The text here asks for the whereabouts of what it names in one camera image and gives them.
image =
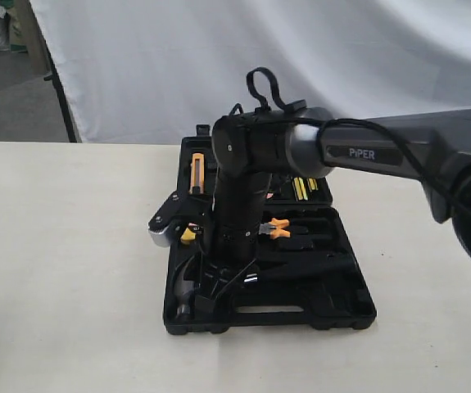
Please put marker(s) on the orange handled pliers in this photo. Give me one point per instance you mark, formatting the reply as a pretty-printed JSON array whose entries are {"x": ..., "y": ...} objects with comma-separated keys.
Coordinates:
[{"x": 275, "y": 228}]

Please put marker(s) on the white backdrop cloth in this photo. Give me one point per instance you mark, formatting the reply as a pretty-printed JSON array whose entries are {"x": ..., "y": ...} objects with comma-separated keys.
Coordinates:
[{"x": 150, "y": 71}]

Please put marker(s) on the black backdrop stand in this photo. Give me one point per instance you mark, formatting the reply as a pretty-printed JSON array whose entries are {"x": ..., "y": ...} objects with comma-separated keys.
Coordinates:
[{"x": 46, "y": 68}]

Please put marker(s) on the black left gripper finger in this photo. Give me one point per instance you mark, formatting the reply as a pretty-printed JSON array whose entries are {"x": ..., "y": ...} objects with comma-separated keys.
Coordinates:
[{"x": 215, "y": 282}]

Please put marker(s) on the large yellow black screwdriver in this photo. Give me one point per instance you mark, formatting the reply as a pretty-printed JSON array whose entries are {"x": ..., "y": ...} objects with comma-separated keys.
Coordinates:
[{"x": 299, "y": 188}]

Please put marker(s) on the orange utility knife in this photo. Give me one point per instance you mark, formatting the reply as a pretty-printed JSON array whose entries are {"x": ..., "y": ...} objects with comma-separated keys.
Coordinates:
[{"x": 197, "y": 174}]

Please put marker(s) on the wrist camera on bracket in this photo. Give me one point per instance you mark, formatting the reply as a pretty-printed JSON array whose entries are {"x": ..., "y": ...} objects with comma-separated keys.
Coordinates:
[{"x": 175, "y": 214}]

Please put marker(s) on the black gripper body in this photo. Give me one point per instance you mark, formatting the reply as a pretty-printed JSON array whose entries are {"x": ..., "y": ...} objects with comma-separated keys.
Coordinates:
[{"x": 237, "y": 213}]

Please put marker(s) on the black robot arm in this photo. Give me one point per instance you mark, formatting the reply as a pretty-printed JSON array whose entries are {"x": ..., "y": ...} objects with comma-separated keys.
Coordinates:
[{"x": 432, "y": 148}]

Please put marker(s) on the yellow tape measure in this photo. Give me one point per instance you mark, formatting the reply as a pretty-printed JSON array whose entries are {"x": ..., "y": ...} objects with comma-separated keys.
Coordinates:
[{"x": 190, "y": 234}]

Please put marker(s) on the black plastic tool case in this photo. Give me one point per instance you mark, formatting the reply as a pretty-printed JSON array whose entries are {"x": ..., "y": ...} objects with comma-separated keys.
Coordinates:
[{"x": 333, "y": 300}]

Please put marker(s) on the steel claw hammer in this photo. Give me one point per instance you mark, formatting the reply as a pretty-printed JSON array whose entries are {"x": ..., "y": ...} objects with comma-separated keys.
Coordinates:
[{"x": 265, "y": 269}]

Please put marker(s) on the small yellow black screwdriver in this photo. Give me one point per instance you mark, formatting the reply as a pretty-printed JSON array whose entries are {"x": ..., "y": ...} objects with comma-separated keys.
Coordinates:
[{"x": 312, "y": 184}]

